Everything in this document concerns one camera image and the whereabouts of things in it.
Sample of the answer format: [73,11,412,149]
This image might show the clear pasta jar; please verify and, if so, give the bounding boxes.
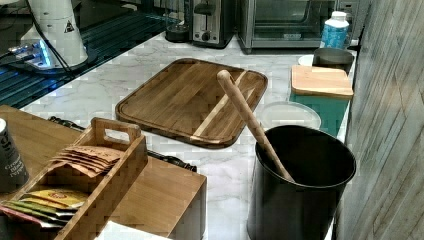
[258,101,321,129]

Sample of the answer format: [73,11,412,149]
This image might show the brown tea bags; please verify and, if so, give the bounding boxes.
[51,146,124,178]

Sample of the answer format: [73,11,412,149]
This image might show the silver toaster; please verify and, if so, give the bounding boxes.
[192,0,236,49]

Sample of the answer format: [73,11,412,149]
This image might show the teal canister with wooden lid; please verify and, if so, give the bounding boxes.
[289,65,354,137]

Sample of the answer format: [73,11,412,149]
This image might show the stainless toaster oven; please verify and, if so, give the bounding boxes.
[238,0,359,53]

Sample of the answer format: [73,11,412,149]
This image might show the ground pepper shaker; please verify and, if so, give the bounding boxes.
[0,118,29,194]

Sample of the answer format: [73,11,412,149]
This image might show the wooden rolling pin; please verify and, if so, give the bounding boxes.
[217,70,294,182]

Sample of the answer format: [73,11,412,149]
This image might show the white paper napkin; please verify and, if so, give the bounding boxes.
[94,221,171,240]

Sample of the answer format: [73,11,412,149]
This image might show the black lidded glass kettle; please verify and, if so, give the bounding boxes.
[165,0,192,43]

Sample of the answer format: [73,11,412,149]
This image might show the dark grey cup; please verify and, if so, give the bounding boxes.
[312,48,354,73]

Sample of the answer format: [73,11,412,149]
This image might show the white plate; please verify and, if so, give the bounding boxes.
[298,54,314,66]

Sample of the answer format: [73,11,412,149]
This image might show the large wooden cutting board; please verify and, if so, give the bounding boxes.
[115,58,268,149]

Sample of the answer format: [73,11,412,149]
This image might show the wooden drawer box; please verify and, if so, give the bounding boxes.
[0,105,207,240]

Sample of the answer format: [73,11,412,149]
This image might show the yellow tea bags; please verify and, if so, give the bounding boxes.
[1,189,88,228]

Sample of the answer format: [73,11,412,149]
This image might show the black utensil crock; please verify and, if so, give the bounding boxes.
[247,125,356,240]

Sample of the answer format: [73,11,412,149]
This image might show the wooden tea bag caddy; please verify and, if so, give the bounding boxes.
[1,118,148,240]

